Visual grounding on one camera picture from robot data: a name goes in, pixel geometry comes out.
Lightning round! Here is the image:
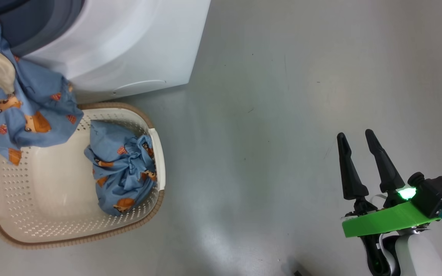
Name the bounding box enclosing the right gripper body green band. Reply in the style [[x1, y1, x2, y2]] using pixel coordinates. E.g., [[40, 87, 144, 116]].
[[342, 190, 442, 276]]

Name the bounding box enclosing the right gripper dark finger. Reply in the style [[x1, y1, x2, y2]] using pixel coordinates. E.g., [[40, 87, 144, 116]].
[[336, 132, 369, 201], [365, 129, 406, 194]]

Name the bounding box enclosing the blue bear print garment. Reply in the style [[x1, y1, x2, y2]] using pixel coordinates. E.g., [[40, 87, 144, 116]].
[[0, 8, 84, 166], [84, 120, 157, 217]]

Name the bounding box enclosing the white front-load washing machine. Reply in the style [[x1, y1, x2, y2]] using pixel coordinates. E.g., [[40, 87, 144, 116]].
[[0, 0, 212, 104]]

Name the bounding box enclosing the cream perforated laundry basket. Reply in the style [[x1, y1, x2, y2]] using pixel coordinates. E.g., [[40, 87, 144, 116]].
[[0, 102, 166, 250]]

